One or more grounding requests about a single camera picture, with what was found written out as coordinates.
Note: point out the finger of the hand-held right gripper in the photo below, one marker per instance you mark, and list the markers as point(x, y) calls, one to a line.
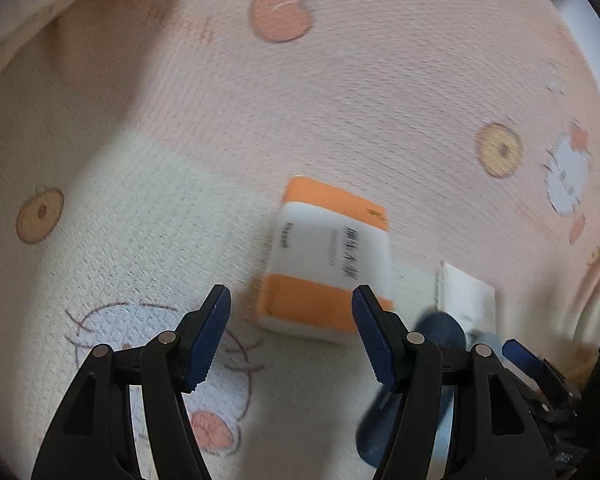
point(525, 356)

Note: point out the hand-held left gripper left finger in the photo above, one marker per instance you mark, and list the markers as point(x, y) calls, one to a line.
point(209, 340)

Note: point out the pink printed blanket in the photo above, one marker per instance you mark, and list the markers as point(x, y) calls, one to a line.
point(180, 135)

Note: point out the dark blue glasses case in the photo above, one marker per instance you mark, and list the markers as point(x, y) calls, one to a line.
point(445, 332)

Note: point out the white fabric tag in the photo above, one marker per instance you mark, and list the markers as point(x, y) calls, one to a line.
point(467, 295)

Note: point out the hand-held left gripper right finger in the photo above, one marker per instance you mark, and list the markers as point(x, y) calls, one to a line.
point(375, 340)

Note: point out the orange and white box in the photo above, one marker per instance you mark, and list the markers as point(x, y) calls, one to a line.
point(325, 250)

